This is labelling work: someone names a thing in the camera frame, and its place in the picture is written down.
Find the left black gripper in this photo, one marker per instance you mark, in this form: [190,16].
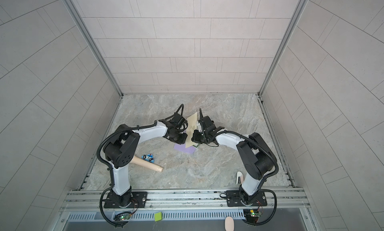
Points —
[183,141]

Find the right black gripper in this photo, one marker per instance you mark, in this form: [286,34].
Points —
[195,138]

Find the yellow envelope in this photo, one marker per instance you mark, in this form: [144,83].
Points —
[192,126]

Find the purple paper sheet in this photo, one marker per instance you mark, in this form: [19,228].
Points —
[184,149]

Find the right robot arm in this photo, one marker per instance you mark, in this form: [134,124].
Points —
[258,159]

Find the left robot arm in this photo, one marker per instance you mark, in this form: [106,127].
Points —
[119,148]

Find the blue toy car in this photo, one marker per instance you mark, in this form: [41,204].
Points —
[148,158]

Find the beige wooden rolling pin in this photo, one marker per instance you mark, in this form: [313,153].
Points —
[147,164]

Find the white pink stapler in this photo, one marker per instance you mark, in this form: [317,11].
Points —
[239,178]

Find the right circuit board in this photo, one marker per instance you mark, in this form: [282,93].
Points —
[251,216]

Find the circuit board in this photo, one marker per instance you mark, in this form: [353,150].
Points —
[251,216]
[122,217]

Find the green sticky note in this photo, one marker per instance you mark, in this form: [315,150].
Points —
[158,216]

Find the left circuit board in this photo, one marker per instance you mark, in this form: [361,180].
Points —
[122,217]

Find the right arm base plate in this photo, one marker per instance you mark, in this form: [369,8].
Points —
[242,199]

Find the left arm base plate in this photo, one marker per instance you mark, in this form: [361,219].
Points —
[129,200]

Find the aluminium rail frame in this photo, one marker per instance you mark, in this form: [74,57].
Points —
[192,199]

